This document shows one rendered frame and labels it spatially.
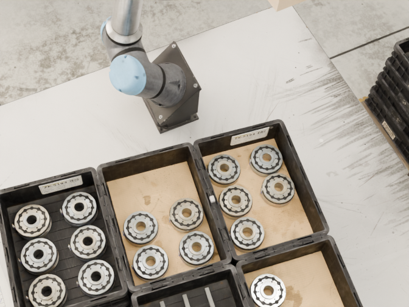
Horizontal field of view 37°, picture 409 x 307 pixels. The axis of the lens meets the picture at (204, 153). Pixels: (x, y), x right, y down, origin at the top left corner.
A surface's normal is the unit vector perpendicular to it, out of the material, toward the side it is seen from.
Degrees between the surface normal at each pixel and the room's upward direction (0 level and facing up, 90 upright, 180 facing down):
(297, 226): 0
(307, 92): 0
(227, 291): 0
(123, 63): 45
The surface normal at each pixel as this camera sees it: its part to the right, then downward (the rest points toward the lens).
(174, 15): 0.06, -0.45
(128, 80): -0.53, 0.04
